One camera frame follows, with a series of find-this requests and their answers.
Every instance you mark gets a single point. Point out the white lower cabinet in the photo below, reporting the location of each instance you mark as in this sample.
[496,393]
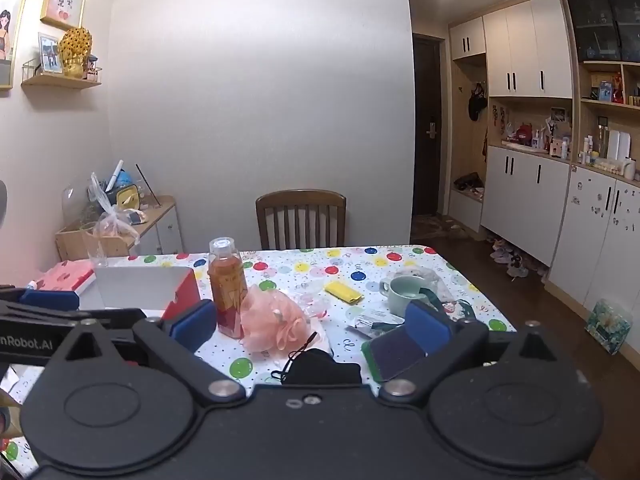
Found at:
[520,200]

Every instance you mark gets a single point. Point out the dark wooden door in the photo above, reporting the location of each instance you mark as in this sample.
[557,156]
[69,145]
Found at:
[425,110]

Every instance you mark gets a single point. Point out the red bag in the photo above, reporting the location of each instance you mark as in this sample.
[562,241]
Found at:
[521,132]

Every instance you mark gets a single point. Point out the thin black stick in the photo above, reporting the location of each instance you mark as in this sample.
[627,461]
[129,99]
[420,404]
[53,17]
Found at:
[148,185]

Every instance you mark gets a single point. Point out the pink printed bag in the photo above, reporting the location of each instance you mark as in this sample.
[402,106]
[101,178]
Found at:
[65,276]

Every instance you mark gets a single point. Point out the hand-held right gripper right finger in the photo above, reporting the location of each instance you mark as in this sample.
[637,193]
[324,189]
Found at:
[429,324]

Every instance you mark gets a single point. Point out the patterned doormat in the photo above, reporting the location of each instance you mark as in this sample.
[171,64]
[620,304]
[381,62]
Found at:
[440,227]

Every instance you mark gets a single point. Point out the small dark box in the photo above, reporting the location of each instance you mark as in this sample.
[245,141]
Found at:
[93,67]

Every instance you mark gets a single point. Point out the amber tea bottle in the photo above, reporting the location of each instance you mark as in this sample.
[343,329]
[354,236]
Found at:
[227,290]

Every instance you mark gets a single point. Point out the yellow tissue box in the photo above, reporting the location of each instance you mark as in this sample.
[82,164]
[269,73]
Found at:
[125,197]

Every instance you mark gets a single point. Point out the black hanging bag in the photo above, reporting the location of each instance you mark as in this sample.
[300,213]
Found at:
[476,102]

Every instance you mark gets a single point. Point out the clear glass dome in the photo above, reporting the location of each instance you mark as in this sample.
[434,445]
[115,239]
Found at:
[75,202]

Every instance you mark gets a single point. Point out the wall poster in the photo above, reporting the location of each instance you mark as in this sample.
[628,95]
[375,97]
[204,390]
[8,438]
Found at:
[12,25]

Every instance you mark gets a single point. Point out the white cabinet with stickers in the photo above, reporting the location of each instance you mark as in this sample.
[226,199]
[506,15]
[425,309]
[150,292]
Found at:
[590,240]

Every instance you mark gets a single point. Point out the wooden side cabinet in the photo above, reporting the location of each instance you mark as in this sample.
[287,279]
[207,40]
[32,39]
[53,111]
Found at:
[160,230]

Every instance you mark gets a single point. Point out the pile of shoes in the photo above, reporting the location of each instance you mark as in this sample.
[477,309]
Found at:
[515,257]

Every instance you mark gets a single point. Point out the red cardboard box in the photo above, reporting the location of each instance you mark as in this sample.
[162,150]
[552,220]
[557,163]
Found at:
[145,285]

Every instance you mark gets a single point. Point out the white upper cabinet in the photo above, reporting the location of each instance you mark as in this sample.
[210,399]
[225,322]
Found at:
[520,45]

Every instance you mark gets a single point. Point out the gold ornament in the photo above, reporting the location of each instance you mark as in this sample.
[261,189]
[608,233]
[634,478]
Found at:
[76,52]

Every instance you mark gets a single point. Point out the gold framed art print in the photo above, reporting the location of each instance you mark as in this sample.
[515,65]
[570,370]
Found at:
[62,2]

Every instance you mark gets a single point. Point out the balloon print tablecloth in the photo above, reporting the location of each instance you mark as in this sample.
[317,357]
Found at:
[300,265]

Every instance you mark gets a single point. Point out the floral green box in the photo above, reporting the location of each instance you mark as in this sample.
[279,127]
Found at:
[607,327]

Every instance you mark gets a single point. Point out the clear drinking glass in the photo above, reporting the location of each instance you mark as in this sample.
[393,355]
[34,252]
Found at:
[95,247]

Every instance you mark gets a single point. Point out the tied clear plastic bag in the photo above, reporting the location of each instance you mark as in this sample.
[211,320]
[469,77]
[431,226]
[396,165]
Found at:
[112,225]

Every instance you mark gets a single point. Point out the small blue globe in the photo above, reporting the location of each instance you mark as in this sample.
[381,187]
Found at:
[124,177]

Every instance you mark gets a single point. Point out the brown wooden chair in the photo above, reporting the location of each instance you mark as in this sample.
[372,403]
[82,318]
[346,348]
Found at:
[300,200]

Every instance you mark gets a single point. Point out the clear plastic bag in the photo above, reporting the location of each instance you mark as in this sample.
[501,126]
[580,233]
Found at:
[312,302]
[112,225]

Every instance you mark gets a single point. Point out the dark brown bag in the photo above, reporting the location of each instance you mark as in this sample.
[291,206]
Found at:
[469,181]

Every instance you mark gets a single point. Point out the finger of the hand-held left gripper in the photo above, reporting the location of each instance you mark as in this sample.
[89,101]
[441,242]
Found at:
[105,315]
[50,300]

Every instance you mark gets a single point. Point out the yellow cloth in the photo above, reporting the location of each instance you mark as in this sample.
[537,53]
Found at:
[342,292]

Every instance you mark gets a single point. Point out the wooden wall shelf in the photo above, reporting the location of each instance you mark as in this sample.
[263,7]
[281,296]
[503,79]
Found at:
[60,81]

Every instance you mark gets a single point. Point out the pink bath pouf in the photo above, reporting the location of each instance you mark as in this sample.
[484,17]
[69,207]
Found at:
[272,320]

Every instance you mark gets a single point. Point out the black face mask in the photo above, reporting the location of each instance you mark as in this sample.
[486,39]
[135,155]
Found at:
[320,367]

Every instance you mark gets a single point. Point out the small photo frame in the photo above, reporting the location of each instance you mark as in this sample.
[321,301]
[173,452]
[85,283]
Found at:
[50,55]

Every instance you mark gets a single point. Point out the white cloth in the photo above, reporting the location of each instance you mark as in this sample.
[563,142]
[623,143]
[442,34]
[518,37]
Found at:
[320,342]

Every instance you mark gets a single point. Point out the pale green mug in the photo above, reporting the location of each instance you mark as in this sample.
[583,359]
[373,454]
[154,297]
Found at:
[402,295]

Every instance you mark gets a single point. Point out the open wooden shelf unit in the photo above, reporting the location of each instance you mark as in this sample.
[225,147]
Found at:
[605,110]

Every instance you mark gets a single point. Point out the clear bubble wrap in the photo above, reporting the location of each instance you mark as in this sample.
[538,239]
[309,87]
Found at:
[445,285]

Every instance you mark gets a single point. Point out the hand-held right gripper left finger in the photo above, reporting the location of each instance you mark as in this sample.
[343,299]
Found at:
[192,324]

